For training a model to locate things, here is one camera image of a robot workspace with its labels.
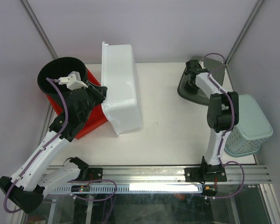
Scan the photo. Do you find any white slotted cable duct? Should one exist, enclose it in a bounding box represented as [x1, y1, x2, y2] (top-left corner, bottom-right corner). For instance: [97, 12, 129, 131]
[51, 183, 203, 195]

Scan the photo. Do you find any black round bucket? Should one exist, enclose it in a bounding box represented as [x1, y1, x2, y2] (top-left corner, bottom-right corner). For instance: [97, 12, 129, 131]
[37, 57, 88, 109]

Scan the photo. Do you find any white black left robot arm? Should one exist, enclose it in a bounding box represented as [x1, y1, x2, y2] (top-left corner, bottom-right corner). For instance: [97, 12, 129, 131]
[0, 78, 107, 214]

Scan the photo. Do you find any red plastic tray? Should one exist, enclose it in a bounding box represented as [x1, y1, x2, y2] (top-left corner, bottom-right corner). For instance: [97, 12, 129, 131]
[47, 70, 106, 142]

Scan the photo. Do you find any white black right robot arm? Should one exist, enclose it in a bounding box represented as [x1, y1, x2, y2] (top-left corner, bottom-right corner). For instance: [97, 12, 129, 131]
[177, 60, 239, 184]

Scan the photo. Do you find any aluminium mounting rail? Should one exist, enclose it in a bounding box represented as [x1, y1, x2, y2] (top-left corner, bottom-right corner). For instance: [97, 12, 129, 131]
[89, 165, 272, 185]

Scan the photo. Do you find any dark green plastic tray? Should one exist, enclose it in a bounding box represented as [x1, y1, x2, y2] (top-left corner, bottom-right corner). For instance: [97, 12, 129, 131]
[177, 56, 225, 106]

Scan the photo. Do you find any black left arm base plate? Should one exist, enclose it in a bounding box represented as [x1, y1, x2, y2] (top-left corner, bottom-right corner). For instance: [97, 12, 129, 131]
[78, 167, 103, 182]

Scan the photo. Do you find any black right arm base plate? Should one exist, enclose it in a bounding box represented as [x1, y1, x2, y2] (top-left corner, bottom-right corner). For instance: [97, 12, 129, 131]
[184, 168, 227, 184]

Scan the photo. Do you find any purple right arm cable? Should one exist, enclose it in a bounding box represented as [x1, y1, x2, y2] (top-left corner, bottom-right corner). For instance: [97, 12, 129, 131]
[199, 52, 245, 199]

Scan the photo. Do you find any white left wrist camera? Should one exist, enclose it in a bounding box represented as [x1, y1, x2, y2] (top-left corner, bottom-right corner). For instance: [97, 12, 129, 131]
[57, 71, 88, 91]

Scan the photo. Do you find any white plastic tub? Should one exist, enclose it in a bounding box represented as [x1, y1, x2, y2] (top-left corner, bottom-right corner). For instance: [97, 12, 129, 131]
[101, 42, 143, 135]

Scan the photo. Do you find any light teal perforated basket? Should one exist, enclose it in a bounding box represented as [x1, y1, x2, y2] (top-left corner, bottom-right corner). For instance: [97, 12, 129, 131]
[224, 94, 273, 158]

